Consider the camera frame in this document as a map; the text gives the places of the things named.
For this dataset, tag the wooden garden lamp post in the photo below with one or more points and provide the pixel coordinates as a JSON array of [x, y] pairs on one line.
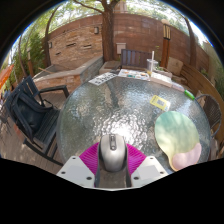
[[166, 46]]

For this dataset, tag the curved wooden bench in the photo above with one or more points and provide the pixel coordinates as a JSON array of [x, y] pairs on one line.
[[203, 83]]

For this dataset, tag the grey computer mouse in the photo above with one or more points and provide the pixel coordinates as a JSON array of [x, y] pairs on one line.
[[113, 153]]

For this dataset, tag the beige stone slab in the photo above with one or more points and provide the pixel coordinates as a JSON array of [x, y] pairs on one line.
[[175, 66]]

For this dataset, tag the thick tree trunk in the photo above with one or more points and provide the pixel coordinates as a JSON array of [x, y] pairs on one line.
[[108, 36]]

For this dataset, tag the black bag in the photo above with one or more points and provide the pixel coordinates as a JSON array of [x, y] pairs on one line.
[[31, 115]]

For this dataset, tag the colourful open magazine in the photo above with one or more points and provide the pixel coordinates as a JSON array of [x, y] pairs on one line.
[[133, 74]]

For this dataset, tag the grey wall box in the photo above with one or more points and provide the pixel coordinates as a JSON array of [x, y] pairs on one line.
[[121, 48]]

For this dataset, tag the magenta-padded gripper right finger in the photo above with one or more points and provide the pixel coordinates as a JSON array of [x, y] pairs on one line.
[[146, 170]]

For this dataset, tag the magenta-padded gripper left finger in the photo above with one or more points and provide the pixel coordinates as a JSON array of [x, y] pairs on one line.
[[80, 170]]

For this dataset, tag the wall lamp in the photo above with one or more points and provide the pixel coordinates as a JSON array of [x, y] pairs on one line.
[[96, 30]]

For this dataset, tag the dark wooden slatted chair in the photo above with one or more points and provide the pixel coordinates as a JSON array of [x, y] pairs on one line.
[[133, 58]]

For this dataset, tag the stone counter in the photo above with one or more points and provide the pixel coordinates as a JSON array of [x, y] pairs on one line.
[[66, 78]]

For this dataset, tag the clear plastic cup with straw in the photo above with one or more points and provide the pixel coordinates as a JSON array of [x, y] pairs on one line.
[[152, 66]]

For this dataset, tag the dark wicker chair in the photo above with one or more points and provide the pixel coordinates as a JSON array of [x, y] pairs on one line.
[[213, 111]]

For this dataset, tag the green and pink mouse pad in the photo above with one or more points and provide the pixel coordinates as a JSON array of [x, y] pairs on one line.
[[176, 136]]

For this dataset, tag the black slatted chair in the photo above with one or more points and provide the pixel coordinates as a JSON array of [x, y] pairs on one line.
[[50, 130]]

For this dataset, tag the thin tree trunk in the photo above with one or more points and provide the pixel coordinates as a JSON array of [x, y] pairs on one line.
[[192, 43]]

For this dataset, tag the green marker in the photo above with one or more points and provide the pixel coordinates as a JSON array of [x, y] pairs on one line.
[[189, 94]]

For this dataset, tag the yellow card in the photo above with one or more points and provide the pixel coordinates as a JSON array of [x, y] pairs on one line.
[[160, 103]]

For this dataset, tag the black and white printed sheet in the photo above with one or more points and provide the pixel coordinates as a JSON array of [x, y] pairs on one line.
[[102, 79]]

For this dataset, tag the small white booklet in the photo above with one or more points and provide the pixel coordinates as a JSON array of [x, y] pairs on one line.
[[178, 86]]

